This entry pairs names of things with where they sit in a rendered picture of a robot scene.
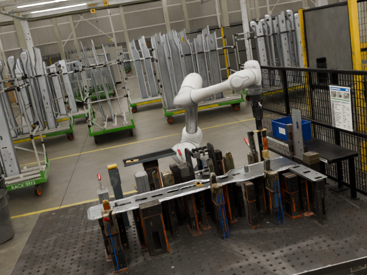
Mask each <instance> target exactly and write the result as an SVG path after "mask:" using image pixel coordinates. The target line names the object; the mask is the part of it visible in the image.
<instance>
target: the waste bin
mask: <svg viewBox="0 0 367 275"><path fill-rule="evenodd" d="M8 201H10V199H9V195H8V191H7V188H6V185H5V179H4V177H2V176H0V244H1V243H4V242H6V241H7V240H9V239H11V238H12V237H13V235H14V233H15V231H14V227H13V222H12V219H11V216H10V212H9V206H8Z"/></svg>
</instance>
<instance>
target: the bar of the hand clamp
mask: <svg viewBox="0 0 367 275"><path fill-rule="evenodd" d="M253 135H254V132H253V131H248V132H247V137H248V142H249V146H250V151H251V152H252V156H253V151H252V150H254V152H255V155H256V156H257V151H256V145H255V142H254V137H253Z"/></svg>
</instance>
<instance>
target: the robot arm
mask: <svg viewBox="0 0 367 275"><path fill-rule="evenodd" d="M261 80H262V75H261V68H260V66H259V63H258V61H255V60H250V61H247V62H245V65H244V69H243V70H241V71H237V72H235V73H234V74H232V75H230V76H229V78H228V80H227V81H225V82H222V83H219V84H216V85H213V86H210V87H207V88H202V83H203V82H202V78H201V76H200V75H199V74H197V73H190V74H189V75H187V76H186V77H185V79H184V81H183V83H182V85H181V89H180V91H179V93H178V95H177V96H176V97H175V98H174V105H175V106H176V107H178V108H180V109H184V108H185V124H186V126H185V127H184V128H183V131H182V138H181V143H180V144H176V145H175V146H174V147H173V149H174V150H175V151H176V153H177V154H176V155H173V156H171V157H172V158H173V160H174V161H175V162H176V163H177V164H179V165H182V164H183V163H182V159H181V157H180V156H179V153H178V151H177V150H178V149H180V151H181V153H182V157H183V159H184V160H185V162H186V157H185V148H188V149H189V150H192V148H194V149H195V148H196V147H198V148H199V145H200V143H201V140H202V131H201V129H200V128H199V127H198V103H199V102H201V101H202V100H204V99H206V98H207V97H209V96H212V95H214V94H217V93H220V92H223V91H226V90H229V89H232V90H233V91H240V90H243V89H246V88H247V91H248V94H249V95H250V101H252V103H251V107H252V112H253V118H255V120H256V129H257V130H263V127H262V119H263V105H261V103H260V100H261V99H262V95H261V93H262V85H261ZM191 158H192V163H193V168H194V171H198V165H197V160H196V158H193V157H191ZM186 164H187V163H186Z"/></svg>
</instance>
